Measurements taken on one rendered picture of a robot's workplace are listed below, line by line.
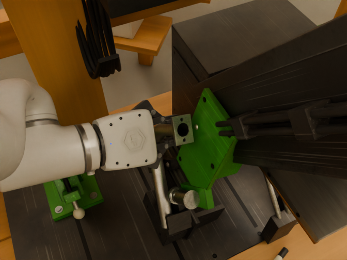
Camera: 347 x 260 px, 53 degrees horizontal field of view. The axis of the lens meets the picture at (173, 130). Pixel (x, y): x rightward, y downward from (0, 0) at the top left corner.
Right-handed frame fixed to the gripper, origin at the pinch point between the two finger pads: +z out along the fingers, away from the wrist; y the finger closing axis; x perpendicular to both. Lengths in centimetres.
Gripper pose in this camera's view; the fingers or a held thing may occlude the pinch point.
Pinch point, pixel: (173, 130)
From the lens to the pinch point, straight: 67.0
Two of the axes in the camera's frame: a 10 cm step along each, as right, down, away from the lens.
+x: -4.7, -0.4, 8.8
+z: 8.7, -1.8, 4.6
